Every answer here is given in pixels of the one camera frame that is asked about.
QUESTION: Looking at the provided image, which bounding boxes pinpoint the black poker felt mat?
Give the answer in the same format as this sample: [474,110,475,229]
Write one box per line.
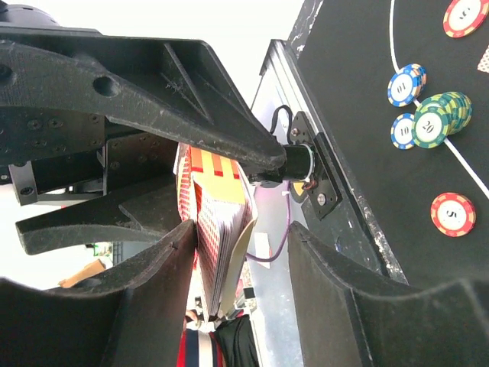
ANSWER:
[290,1,488,288]

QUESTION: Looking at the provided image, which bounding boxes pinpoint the red poker chip stack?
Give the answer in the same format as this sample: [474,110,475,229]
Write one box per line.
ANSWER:
[430,192,476,237]

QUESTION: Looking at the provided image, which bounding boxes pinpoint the blue chip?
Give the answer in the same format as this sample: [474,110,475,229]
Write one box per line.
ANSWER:
[390,113,415,150]
[387,63,427,107]

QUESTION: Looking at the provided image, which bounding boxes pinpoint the dealt cards pile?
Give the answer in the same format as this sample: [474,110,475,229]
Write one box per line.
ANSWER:
[477,46,489,73]

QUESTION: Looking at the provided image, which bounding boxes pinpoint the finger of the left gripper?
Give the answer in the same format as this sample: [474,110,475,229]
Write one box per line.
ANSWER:
[15,174,181,255]
[1,23,286,170]

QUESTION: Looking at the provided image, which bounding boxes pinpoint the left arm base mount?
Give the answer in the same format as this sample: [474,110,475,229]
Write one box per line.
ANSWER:
[248,105,343,221]

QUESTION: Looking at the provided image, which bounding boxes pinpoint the red playing card deck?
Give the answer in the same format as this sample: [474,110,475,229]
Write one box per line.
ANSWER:
[173,143,257,321]

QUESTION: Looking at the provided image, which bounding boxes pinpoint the green chip stack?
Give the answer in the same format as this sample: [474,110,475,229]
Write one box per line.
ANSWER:
[412,92,473,149]

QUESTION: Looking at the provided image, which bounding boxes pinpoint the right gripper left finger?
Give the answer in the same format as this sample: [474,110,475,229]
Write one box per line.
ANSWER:
[1,220,196,366]

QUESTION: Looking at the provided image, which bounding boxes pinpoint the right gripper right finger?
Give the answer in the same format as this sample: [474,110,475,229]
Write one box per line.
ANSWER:
[288,222,488,366]

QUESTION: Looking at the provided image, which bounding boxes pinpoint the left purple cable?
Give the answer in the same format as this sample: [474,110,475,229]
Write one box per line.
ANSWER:
[244,190,293,264]

